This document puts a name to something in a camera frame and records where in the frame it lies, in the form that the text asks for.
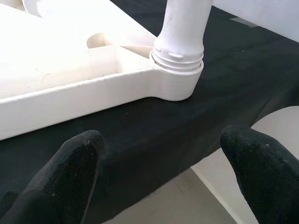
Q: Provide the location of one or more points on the white plastic children table top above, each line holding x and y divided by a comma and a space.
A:
70, 70

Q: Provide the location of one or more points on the black tablecloth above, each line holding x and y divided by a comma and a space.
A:
163, 128

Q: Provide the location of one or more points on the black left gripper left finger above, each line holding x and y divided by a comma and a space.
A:
58, 186

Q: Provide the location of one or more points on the white plastic table leg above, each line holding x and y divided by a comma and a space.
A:
184, 28

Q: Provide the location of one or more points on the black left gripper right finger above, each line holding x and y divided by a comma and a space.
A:
268, 182

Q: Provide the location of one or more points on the short clear tape strip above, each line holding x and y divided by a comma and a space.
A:
243, 22

